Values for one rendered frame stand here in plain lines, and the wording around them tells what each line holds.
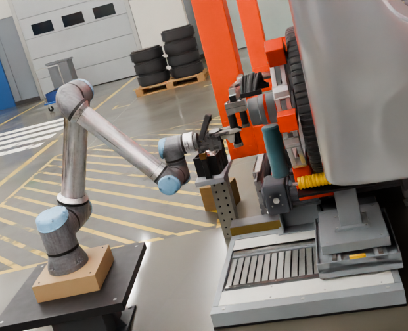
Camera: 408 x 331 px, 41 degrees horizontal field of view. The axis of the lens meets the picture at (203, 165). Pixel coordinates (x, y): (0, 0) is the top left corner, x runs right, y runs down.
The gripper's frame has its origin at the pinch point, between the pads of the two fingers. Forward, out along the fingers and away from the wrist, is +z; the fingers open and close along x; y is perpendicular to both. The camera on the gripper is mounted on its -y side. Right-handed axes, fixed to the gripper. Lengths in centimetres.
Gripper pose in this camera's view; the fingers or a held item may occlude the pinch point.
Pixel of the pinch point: (238, 127)
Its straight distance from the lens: 240.2
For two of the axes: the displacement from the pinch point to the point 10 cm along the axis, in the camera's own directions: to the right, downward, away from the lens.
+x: -1.6, 3.1, -9.3
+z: 9.5, -1.9, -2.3
